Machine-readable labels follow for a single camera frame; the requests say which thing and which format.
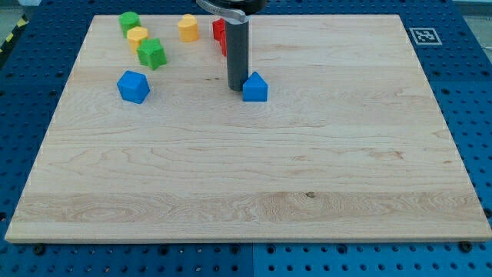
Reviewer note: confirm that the black robot arm flange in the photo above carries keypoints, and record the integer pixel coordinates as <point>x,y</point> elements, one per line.
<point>249,7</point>

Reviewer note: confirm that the blue cube block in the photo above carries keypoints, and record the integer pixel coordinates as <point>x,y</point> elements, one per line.
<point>133,87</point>

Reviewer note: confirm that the blue house-shaped block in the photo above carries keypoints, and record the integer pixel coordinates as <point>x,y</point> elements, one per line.
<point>255,89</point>

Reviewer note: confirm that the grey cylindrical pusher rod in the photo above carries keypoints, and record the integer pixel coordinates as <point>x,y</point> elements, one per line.
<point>237,48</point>

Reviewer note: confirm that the wooden board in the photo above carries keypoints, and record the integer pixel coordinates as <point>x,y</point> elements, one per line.
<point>350,146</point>

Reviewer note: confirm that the red block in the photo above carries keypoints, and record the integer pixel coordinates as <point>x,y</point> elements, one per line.
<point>219,34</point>

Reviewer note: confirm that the silver metal clamp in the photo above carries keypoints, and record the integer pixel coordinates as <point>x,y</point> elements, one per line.
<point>231,15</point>

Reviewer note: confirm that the yellow heart block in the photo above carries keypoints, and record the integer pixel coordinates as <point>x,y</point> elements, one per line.
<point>188,28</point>

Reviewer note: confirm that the green star block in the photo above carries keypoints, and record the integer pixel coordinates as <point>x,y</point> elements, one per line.
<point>151,53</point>

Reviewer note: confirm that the yellow hexagon block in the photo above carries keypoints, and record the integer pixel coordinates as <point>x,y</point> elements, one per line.
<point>135,36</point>

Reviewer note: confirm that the green cylinder block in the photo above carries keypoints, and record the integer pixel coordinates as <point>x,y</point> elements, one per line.
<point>127,21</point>

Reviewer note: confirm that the white fiducial marker tag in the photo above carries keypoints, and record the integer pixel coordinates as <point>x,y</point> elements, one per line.
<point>425,36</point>

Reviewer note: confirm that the black board stop bolt left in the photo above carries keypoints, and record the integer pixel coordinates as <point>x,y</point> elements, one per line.
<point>39,249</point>

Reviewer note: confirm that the black board stop bolt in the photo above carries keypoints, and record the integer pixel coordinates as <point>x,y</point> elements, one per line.
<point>39,249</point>
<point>465,246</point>

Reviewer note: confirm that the black board stop bolt right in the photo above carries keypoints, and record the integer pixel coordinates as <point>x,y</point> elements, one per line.
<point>465,246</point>

